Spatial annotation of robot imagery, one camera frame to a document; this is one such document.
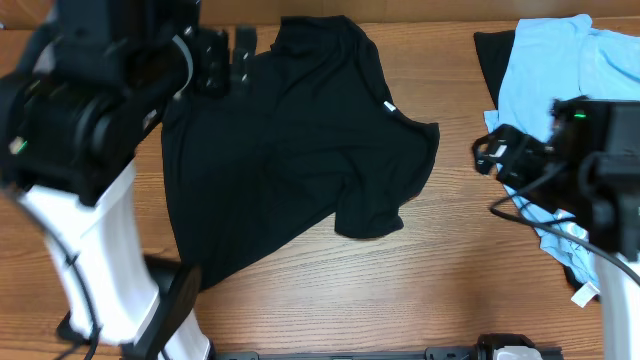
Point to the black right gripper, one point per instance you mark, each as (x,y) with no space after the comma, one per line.
(527,152)

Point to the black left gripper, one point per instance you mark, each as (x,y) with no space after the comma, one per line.
(210,78)

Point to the black t-shirt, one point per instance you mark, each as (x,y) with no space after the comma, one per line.
(316,135)

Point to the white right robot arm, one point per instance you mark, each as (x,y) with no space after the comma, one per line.
(589,167)

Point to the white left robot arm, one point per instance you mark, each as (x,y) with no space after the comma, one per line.
(92,83)

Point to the black garment under blue shirt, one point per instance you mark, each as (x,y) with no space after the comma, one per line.
(493,51)

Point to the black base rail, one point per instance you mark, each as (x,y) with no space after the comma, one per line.
(495,346)

